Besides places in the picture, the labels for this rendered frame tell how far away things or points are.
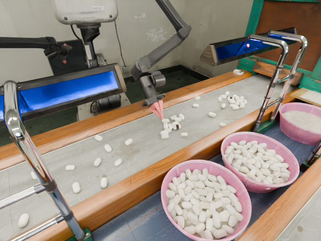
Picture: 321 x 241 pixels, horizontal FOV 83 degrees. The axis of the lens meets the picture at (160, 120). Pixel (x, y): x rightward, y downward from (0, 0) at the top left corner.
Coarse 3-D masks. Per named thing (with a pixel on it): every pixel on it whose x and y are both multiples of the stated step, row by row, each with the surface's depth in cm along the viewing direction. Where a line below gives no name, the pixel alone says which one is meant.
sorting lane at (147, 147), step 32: (256, 96) 111; (128, 128) 86; (160, 128) 86; (192, 128) 86; (64, 160) 70; (128, 160) 70; (0, 192) 59; (64, 192) 59; (96, 192) 59; (0, 224) 51; (32, 224) 51
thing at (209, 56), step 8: (288, 32) 90; (296, 32) 93; (232, 40) 70; (240, 40) 72; (288, 40) 89; (208, 48) 66; (216, 48) 66; (224, 48) 68; (232, 48) 70; (240, 48) 72; (248, 48) 75; (256, 48) 77; (264, 48) 80; (272, 48) 83; (200, 56) 70; (208, 56) 67; (216, 56) 66; (224, 56) 68; (232, 56) 70; (240, 56) 72; (208, 64) 68; (216, 64) 66
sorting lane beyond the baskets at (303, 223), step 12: (312, 204) 56; (300, 216) 53; (312, 216) 53; (288, 228) 50; (300, 228) 50; (312, 228) 50; (276, 240) 48; (288, 240) 48; (300, 240) 48; (312, 240) 48
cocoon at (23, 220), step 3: (21, 216) 51; (24, 216) 51; (27, 216) 51; (21, 219) 50; (24, 219) 50; (27, 219) 51; (21, 222) 49; (24, 222) 50; (18, 225) 49; (21, 225) 49; (24, 225) 50
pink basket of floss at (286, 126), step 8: (288, 104) 98; (296, 104) 99; (304, 104) 98; (280, 112) 91; (320, 112) 95; (280, 120) 93; (288, 120) 85; (280, 128) 95; (288, 128) 88; (296, 128) 84; (288, 136) 91; (296, 136) 86; (304, 136) 84; (312, 136) 81; (320, 136) 80; (312, 144) 86
